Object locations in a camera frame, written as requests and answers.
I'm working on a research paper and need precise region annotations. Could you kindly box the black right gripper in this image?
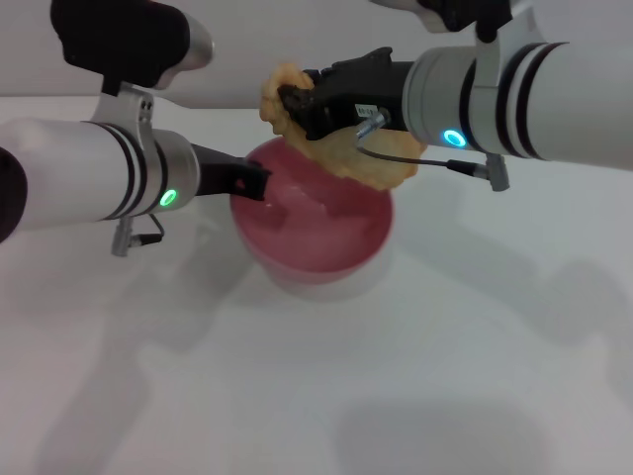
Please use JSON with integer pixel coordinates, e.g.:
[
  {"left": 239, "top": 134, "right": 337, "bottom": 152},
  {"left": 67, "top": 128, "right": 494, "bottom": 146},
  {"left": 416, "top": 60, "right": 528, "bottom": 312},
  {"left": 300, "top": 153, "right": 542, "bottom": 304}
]
[{"left": 276, "top": 47, "right": 417, "bottom": 143}]

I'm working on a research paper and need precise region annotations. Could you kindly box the pink plastic bowl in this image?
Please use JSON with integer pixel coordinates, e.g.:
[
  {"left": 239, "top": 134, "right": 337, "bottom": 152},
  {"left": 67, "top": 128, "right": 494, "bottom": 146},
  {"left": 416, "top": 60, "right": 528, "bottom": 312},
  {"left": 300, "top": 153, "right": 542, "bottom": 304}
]
[{"left": 228, "top": 137, "right": 396, "bottom": 299}]

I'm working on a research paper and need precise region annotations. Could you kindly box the right arm cable with connector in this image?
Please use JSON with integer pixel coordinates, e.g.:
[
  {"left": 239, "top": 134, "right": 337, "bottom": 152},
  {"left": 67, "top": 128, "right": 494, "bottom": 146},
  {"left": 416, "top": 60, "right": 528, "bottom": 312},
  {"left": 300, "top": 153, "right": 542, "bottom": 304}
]
[{"left": 352, "top": 108, "right": 511, "bottom": 194}]

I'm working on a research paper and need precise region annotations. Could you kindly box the arm cable with connector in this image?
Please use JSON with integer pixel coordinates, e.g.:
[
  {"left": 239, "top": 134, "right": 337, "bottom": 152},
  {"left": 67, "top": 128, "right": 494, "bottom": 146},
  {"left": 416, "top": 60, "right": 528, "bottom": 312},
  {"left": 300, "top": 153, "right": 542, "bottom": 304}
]
[
  {"left": 352, "top": 108, "right": 511, "bottom": 194},
  {"left": 110, "top": 212, "right": 166, "bottom": 257}
]

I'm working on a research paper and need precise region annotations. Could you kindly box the oblong golden bread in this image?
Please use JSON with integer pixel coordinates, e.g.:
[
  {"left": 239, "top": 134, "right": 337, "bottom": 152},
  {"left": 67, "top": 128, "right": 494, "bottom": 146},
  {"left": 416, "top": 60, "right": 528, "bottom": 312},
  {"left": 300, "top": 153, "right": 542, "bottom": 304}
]
[{"left": 258, "top": 61, "right": 429, "bottom": 193}]

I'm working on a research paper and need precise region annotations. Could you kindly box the left arm cable with connector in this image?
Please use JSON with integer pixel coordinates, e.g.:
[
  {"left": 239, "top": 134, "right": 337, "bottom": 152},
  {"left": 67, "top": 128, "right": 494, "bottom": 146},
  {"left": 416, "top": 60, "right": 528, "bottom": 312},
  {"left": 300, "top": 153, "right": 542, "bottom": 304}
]
[{"left": 110, "top": 212, "right": 166, "bottom": 257}]

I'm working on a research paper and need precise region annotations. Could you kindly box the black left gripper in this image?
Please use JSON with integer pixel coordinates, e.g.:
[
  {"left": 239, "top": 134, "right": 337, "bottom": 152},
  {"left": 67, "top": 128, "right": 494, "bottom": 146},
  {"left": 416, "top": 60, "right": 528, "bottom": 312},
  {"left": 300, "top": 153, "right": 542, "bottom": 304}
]
[{"left": 190, "top": 142, "right": 274, "bottom": 204}]

